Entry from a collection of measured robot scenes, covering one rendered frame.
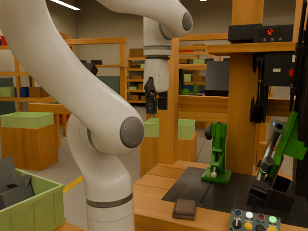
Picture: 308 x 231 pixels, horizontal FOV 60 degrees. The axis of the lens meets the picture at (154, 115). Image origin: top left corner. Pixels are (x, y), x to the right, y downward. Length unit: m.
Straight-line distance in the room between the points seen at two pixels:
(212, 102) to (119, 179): 0.98
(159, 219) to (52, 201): 0.43
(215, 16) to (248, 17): 9.89
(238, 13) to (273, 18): 9.91
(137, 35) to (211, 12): 3.15
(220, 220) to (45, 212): 0.65
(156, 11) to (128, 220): 0.52
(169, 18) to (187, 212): 0.65
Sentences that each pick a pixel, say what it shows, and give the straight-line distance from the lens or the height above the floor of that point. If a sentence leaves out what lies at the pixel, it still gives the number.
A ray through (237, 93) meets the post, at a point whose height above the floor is 1.31.
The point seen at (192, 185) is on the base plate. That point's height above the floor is 0.90.
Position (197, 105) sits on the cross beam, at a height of 1.22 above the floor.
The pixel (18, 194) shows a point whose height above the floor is 0.90.
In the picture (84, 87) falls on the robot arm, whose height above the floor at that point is 1.38.
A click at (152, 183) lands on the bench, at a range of 1.34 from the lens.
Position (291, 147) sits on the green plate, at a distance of 1.09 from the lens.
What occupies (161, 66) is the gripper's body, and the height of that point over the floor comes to 1.43.
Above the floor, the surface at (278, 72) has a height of 1.41.
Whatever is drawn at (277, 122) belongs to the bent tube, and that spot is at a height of 1.22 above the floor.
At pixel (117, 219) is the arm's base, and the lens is 0.69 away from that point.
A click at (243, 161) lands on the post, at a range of 1.49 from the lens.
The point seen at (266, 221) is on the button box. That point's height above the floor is 0.94.
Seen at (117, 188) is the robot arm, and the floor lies 1.14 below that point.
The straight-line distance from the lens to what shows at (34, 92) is 6.66.
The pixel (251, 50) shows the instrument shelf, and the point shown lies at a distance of 1.30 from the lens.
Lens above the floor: 1.41
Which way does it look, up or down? 9 degrees down
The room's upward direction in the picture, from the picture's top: straight up
